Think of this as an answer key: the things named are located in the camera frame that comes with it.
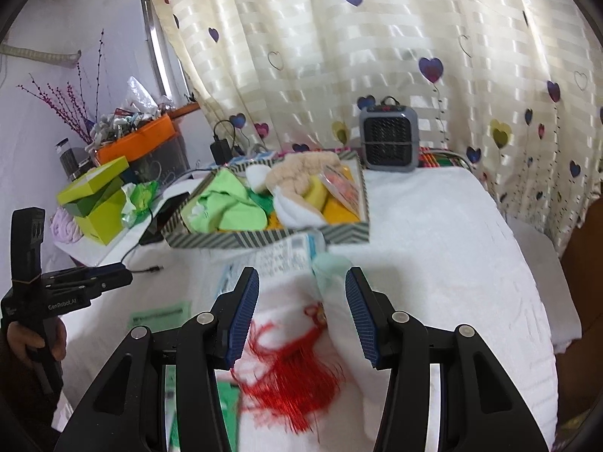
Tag red tassel knot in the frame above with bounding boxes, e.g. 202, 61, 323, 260
231, 302, 347, 434

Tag cream heart print curtain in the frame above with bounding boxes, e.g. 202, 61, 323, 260
148, 0, 603, 260

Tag pile of small sundries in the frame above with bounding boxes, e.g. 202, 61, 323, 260
87, 104, 173, 144

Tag black charger adapter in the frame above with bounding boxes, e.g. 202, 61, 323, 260
210, 120, 241, 165

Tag white blue power strip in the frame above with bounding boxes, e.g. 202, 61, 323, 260
226, 151, 279, 166

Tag clear plastic bag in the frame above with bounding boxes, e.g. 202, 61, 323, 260
125, 75, 158, 111

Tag striped cardboard box tray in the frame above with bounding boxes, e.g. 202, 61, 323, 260
162, 151, 373, 249

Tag person's left forearm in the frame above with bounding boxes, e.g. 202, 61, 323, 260
0, 358, 62, 434

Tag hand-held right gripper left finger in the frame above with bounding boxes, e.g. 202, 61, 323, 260
54, 266, 261, 452

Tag green tissue pack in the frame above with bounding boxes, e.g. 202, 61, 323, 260
121, 181, 161, 228

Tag grey space heater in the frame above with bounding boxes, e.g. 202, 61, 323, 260
359, 96, 420, 173

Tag black smartphone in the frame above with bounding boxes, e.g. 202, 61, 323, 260
139, 193, 189, 246

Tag metal window frame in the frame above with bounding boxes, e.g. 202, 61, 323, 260
140, 0, 189, 104

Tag white fluffy cloth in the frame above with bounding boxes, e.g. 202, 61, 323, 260
273, 187, 328, 227

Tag green rabbit towel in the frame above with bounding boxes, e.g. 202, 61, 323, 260
181, 169, 269, 234

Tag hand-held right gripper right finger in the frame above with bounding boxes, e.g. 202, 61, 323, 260
345, 266, 549, 452

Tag orange box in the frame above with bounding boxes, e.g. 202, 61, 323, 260
94, 115, 176, 165

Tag lime green gift box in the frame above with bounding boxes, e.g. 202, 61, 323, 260
63, 183, 142, 246

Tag person's left hand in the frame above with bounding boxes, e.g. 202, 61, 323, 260
6, 318, 67, 362

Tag dark transparent storage bin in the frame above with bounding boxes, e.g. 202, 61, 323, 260
129, 134, 185, 182

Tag pink towel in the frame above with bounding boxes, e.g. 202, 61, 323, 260
51, 208, 86, 244

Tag white mint cloth pouch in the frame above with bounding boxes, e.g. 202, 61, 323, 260
312, 253, 378, 387

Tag black jar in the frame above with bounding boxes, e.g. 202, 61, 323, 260
55, 137, 90, 182

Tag white plastic wipes packet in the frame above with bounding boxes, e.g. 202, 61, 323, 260
217, 233, 328, 302

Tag purple decorative branches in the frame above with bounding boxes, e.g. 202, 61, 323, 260
18, 28, 105, 144

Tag yellow green sponge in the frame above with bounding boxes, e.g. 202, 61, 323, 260
301, 176, 329, 211

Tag striped wrapped wall pipe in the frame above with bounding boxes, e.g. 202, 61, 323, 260
0, 42, 82, 64

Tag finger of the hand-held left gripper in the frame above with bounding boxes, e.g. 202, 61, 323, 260
52, 274, 133, 295
44, 266, 132, 284

